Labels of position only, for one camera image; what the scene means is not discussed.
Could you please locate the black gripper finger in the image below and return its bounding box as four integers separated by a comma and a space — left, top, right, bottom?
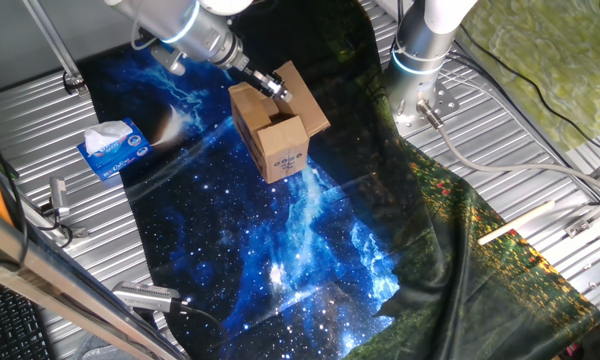
264, 72, 294, 104

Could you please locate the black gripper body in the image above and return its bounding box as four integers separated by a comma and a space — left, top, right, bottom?
240, 65, 280, 96

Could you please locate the blue tissue pack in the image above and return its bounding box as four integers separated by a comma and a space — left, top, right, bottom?
76, 117, 154, 182

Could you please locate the blue galaxy print cloth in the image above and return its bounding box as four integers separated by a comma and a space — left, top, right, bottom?
77, 29, 401, 360

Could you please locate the slanted metal pole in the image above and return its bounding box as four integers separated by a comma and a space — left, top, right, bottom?
22, 0, 90, 96

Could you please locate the dark forest print cloth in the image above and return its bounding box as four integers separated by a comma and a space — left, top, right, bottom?
227, 0, 600, 360

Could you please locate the white stick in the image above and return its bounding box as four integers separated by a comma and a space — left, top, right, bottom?
477, 199, 556, 247

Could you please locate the green yellow mat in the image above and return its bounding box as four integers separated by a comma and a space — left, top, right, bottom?
452, 0, 600, 154

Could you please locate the black keyboard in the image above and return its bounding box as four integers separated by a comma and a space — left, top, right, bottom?
0, 274, 56, 360

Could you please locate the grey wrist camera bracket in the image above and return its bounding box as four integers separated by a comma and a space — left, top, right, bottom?
139, 27, 187, 77

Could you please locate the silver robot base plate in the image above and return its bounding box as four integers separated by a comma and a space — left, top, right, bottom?
392, 79, 460, 137

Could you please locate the thick grey cable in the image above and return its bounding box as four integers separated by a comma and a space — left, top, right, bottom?
415, 99, 600, 199

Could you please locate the metal camera mount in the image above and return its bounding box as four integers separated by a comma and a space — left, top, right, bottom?
17, 197, 90, 240

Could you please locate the black camera cable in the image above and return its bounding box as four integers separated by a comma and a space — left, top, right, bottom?
179, 301, 231, 354

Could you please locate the long silver camera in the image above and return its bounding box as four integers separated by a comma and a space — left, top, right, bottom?
111, 280, 191, 315

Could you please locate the aluminium frame beam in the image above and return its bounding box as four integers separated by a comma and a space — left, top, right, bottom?
0, 199, 189, 360

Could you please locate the metal bracket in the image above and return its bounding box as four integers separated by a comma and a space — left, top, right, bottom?
563, 192, 600, 239

